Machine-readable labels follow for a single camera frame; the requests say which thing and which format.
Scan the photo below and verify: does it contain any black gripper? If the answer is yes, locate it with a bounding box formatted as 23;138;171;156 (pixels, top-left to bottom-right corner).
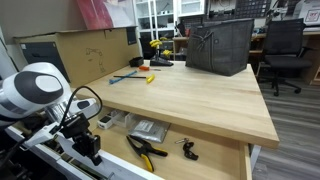
60;114;102;166

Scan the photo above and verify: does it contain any white top drawer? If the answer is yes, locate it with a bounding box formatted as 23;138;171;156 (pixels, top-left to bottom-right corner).
56;109;253;180

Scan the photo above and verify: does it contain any white drawer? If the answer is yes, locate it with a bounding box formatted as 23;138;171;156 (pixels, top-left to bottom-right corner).
4;123;68;168
56;109;253;180

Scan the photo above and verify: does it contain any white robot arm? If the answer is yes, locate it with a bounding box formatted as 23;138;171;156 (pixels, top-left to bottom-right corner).
0;62;102;165

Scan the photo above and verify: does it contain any white small device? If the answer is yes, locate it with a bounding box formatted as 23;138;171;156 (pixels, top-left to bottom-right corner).
97;116;113;129

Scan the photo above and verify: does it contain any black yellow spring clamp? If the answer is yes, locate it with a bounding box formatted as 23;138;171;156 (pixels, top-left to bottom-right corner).
127;135;168;172

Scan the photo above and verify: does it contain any clear plastic box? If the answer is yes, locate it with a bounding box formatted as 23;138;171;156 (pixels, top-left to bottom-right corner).
111;110;134;128

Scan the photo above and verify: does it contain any silver foil bag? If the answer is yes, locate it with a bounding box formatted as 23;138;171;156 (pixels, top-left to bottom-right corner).
128;119;170;143

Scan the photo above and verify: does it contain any blue flat tool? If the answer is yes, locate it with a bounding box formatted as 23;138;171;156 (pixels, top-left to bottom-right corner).
109;70;137;84

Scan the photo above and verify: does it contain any black clip with keyring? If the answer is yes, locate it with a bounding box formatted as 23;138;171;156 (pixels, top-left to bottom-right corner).
176;138;199;161

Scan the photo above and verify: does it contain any large cardboard box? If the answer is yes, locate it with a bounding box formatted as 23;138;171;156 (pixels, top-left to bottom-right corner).
14;26;140;87

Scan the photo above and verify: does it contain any small black tray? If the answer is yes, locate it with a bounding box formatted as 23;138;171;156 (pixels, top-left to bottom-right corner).
129;57;144;67

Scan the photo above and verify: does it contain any red white poster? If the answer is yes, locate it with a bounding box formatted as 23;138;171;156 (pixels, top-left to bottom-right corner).
76;0;135;30

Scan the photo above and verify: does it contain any white shelving unit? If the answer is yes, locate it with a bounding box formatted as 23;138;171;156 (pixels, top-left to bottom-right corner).
133;0;205;40

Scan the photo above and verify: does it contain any grey felt tote bag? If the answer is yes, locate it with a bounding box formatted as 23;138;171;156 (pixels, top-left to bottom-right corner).
186;19;254;76

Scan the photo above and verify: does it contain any black office chair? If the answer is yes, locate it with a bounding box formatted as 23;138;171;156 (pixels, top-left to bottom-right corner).
262;19;312;96

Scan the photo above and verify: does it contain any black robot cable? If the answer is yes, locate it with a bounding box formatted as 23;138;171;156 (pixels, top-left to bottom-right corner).
0;85;104;168

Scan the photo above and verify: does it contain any yellow handled hex key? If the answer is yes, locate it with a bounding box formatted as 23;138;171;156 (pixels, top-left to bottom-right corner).
113;74;155;84

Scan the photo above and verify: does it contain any orange handled screwdriver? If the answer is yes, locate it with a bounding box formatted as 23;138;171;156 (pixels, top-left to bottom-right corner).
138;66;161;71

